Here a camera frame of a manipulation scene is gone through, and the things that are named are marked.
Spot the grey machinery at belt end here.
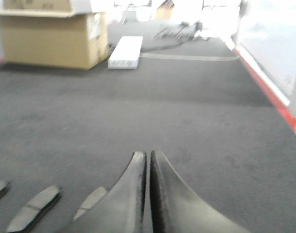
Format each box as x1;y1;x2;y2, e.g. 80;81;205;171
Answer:
140;20;212;51

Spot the white small box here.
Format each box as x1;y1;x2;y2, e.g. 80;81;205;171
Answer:
108;36;143;70

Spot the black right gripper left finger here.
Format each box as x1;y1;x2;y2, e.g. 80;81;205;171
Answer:
65;151;146;233

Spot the cardboard box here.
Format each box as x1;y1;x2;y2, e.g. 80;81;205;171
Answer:
0;0;113;70

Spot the red right conveyor strip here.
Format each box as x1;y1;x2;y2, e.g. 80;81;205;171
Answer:
233;46;296;134

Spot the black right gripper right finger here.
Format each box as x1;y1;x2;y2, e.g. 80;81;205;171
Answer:
150;150;247;233

